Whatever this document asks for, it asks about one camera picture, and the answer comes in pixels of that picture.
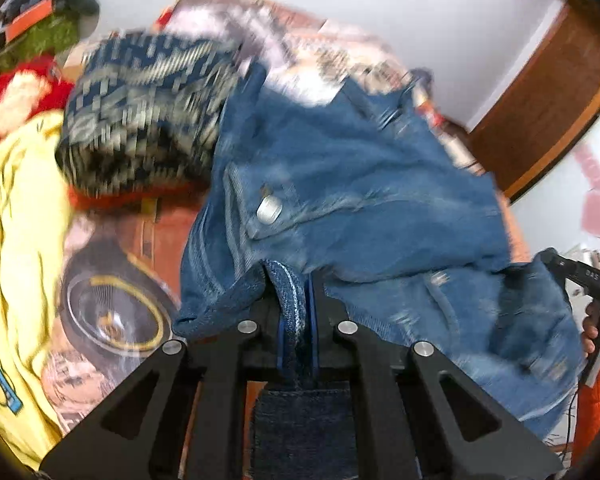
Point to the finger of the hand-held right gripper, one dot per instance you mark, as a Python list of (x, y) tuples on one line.
[(557, 264)]

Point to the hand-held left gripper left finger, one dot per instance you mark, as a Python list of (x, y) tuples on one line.
[(265, 340)]

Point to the white heart print wardrobe door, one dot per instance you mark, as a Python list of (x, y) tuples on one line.
[(595, 195)]

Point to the orange box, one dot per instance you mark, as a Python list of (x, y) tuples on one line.
[(30, 20)]

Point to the red fluffy garment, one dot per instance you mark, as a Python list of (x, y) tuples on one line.
[(50, 75)]

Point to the person's right hand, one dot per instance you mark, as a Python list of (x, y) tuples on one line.
[(590, 330)]

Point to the yellow garment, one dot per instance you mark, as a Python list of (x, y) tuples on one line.
[(20, 260)]

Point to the blue denim jacket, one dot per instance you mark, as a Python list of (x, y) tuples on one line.
[(355, 175)]

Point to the printed bedsheet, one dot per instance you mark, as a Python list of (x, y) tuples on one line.
[(105, 310)]

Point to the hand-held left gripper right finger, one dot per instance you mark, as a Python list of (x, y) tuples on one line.
[(325, 340)]

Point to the navy patterned garment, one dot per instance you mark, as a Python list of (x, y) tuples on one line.
[(145, 105)]

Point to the orange red garment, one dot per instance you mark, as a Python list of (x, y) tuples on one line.
[(110, 201)]

